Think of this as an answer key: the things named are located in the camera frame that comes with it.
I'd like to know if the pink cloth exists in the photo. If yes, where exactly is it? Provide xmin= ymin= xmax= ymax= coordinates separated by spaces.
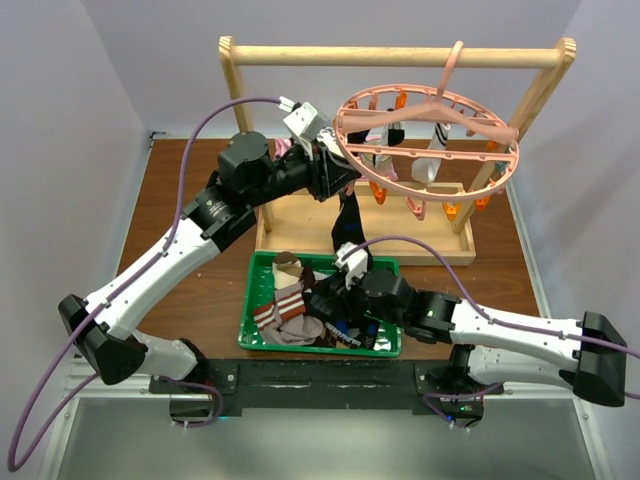
xmin=275 ymin=139 xmax=398 ymax=181

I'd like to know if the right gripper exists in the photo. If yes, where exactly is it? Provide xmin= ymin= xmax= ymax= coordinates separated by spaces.
xmin=324 ymin=264 xmax=405 ymax=328

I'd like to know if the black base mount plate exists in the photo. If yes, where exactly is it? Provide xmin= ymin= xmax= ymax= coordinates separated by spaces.
xmin=148 ymin=356 xmax=505 ymax=418

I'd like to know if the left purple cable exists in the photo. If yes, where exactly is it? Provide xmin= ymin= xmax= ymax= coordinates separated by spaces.
xmin=6 ymin=96 xmax=286 ymax=473

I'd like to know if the brown and cream sock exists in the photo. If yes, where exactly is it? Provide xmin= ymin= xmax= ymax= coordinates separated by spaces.
xmin=272 ymin=251 xmax=316 ymax=290

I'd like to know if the black sock with blue logo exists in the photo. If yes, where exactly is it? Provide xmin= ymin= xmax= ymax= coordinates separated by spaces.
xmin=303 ymin=273 xmax=380 ymax=350

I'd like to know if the wooden hanging rack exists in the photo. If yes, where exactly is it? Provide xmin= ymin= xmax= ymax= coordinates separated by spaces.
xmin=219 ymin=36 xmax=577 ymax=266

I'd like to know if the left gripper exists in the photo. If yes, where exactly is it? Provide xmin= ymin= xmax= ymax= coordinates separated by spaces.
xmin=246 ymin=134 xmax=362 ymax=208

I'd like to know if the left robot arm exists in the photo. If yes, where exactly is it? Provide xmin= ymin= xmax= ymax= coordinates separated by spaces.
xmin=58 ymin=127 xmax=359 ymax=392

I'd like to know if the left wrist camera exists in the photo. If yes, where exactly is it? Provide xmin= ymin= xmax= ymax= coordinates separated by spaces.
xmin=278 ymin=96 xmax=331 ymax=145

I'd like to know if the orange clothespin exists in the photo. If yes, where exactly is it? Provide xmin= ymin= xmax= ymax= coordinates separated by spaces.
xmin=442 ymin=202 xmax=461 ymax=222
xmin=369 ymin=181 xmax=388 ymax=205

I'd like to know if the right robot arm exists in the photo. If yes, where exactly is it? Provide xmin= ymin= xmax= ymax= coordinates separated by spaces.
xmin=333 ymin=269 xmax=629 ymax=407

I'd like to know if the green plastic tray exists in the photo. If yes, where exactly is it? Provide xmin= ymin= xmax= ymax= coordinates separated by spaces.
xmin=238 ymin=251 xmax=402 ymax=358

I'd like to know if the grey sock with red stripes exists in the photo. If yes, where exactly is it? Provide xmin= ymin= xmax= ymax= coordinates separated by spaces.
xmin=252 ymin=283 xmax=324 ymax=346

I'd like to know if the pink round clip hanger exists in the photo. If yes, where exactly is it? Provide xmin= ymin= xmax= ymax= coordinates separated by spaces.
xmin=333 ymin=41 xmax=520 ymax=204

